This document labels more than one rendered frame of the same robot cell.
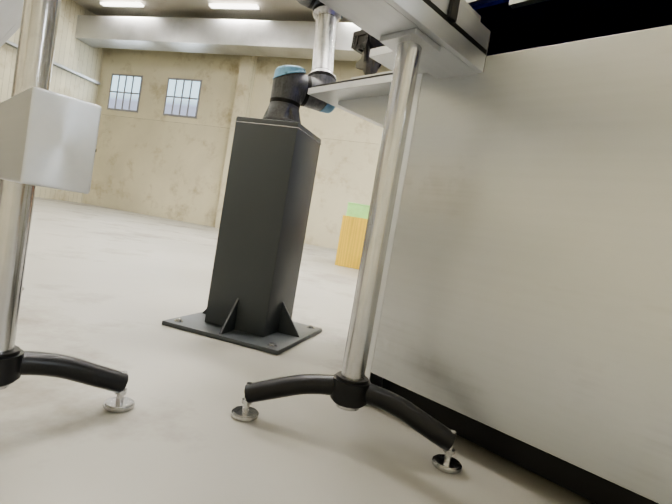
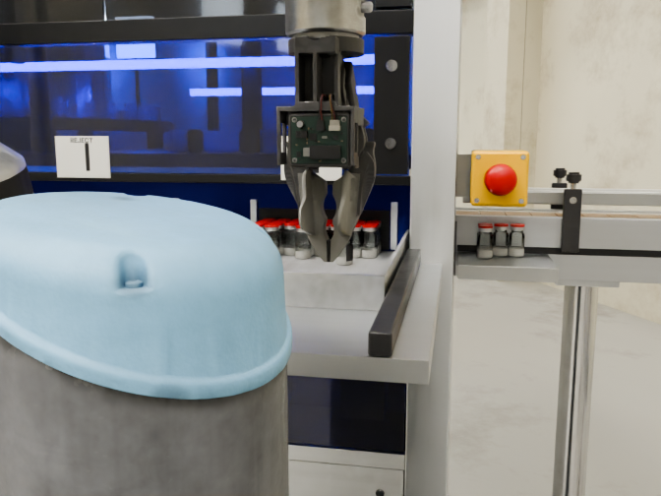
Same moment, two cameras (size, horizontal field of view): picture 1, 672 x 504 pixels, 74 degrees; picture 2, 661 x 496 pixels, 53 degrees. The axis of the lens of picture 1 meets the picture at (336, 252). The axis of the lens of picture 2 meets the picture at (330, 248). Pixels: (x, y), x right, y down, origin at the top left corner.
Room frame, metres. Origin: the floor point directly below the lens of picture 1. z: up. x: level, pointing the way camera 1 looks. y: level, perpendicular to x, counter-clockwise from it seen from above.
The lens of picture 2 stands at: (1.81, 0.54, 1.05)
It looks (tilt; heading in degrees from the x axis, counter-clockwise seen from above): 9 degrees down; 236
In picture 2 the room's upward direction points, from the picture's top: straight up
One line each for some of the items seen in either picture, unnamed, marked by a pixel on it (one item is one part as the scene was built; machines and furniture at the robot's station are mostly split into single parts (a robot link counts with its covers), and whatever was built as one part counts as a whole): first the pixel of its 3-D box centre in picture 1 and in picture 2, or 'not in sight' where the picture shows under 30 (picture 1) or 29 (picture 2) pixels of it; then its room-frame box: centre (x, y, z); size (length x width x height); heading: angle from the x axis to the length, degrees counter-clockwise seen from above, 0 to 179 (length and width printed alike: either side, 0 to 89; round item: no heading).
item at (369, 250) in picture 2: not in sight; (314, 239); (1.31, -0.25, 0.91); 0.18 x 0.02 x 0.05; 135
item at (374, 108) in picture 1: (376, 119); not in sight; (1.39, -0.05, 0.80); 0.34 x 0.03 x 0.13; 45
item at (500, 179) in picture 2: not in sight; (500, 179); (1.16, -0.04, 0.99); 0.04 x 0.04 x 0.04; 45
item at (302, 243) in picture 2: not in sight; (303, 241); (1.33, -0.24, 0.91); 0.02 x 0.02 x 0.05
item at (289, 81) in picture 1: (289, 85); (128, 365); (1.74, 0.28, 0.96); 0.13 x 0.12 x 0.14; 116
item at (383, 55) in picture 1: (409, 59); (504, 264); (1.09, -0.10, 0.87); 0.14 x 0.13 x 0.02; 45
